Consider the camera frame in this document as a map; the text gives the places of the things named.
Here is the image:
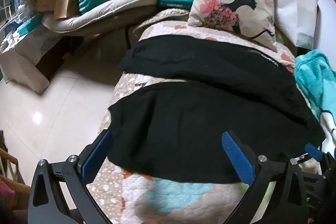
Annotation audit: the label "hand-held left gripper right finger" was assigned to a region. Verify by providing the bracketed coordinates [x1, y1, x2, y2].
[221, 130, 307, 224]

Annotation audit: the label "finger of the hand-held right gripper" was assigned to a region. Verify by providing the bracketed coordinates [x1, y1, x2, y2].
[293, 143, 324, 163]

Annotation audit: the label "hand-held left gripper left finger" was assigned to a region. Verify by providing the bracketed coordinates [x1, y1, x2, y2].
[28, 130, 114, 224]

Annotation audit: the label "black pants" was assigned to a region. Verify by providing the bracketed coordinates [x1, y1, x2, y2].
[108, 35, 326, 185]

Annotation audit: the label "teal fleece blanket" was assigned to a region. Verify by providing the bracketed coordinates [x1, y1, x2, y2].
[293, 49, 336, 156]

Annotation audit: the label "wooden chair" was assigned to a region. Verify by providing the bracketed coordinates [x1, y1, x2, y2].
[0, 148, 30, 224]

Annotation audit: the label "white storage box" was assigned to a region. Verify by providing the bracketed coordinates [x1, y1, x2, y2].
[0, 22, 63, 94]

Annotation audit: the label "beige padded cushion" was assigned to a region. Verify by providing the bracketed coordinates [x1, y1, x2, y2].
[42, 0, 160, 37]

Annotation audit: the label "quilted heart-pattern blanket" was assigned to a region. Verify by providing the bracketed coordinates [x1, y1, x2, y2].
[87, 8, 336, 224]

